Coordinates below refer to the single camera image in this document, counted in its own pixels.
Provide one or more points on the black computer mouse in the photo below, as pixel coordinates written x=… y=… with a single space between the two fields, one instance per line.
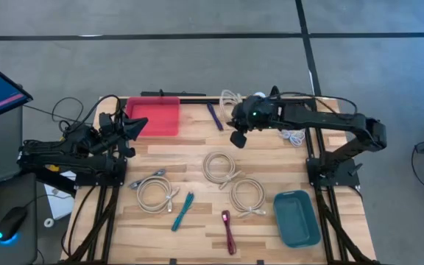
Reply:
x=10 y=222

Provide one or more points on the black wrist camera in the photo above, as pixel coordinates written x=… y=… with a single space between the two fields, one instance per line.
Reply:
x=106 y=123
x=238 y=140

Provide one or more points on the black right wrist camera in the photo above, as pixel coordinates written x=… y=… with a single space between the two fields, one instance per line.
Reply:
x=238 y=140

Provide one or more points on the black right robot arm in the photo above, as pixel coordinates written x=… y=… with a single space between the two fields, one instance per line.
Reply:
x=329 y=119

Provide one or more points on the small black table bracket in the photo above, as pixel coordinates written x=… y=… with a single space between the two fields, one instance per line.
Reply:
x=260 y=262
x=173 y=262

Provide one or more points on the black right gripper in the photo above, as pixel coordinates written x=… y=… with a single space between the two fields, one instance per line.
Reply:
x=250 y=116

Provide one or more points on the white tape roll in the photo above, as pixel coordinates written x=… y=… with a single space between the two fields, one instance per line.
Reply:
x=45 y=223

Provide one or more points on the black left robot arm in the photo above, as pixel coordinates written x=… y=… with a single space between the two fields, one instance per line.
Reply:
x=68 y=162

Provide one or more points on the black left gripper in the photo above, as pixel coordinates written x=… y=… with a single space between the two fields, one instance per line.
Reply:
x=120 y=132

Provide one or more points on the red plastic tray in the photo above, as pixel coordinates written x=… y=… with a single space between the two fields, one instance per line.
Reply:
x=157 y=116

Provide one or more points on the black diagonal support beam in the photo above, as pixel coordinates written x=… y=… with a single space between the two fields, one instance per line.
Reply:
x=50 y=182

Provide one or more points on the grey side desk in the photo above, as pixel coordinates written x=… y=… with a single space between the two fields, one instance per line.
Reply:
x=2 y=147

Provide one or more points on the black bar behind table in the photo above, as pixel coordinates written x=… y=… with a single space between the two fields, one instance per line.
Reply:
x=171 y=94

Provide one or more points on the black hook clamp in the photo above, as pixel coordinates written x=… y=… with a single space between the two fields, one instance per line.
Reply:
x=274 y=90

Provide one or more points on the teal plastic tray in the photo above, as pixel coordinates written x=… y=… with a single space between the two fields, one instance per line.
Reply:
x=296 y=219

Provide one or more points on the white paper sheet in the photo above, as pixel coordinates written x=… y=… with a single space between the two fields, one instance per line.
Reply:
x=61 y=206

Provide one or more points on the black aluminium table frame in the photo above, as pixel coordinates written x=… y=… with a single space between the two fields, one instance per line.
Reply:
x=193 y=101

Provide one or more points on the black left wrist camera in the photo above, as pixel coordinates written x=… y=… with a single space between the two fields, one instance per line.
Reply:
x=106 y=123

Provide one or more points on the brass lamp with white bulb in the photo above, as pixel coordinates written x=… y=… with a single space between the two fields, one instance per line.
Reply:
x=260 y=94

